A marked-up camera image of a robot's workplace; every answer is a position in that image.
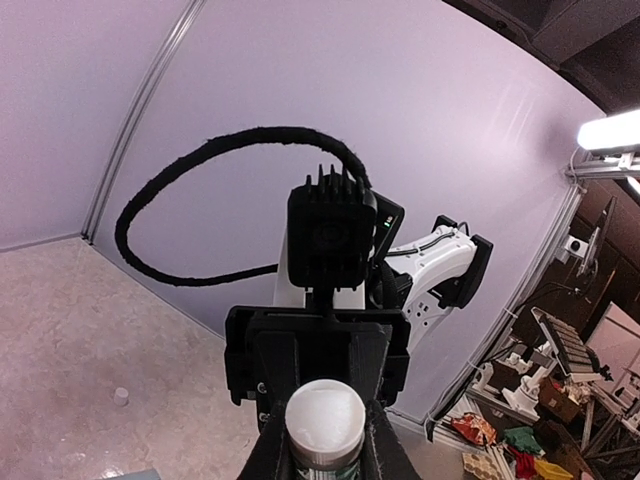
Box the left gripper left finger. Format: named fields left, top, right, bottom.
left=242, top=412, right=293, bottom=480

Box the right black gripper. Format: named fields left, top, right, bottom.
left=224, top=306, right=411, bottom=426

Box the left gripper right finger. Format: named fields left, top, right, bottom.
left=362, top=400, right=418, bottom=480

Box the small green white glue stick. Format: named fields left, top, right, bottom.
left=285, top=379, right=366, bottom=480

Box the teal paper envelope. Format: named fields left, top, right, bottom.
left=119, top=469, right=160, bottom=480

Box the small white glue cap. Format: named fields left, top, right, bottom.
left=113, top=387, right=129, bottom=407

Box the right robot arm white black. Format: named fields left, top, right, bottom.
left=224, top=196, right=493, bottom=427

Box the ceiling light bar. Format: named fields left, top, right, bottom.
left=577, top=110, right=640, bottom=153

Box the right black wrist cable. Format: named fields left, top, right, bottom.
left=114, top=125, right=374, bottom=290

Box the right aluminium frame post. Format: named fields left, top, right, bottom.
left=80, top=0, right=207, bottom=245

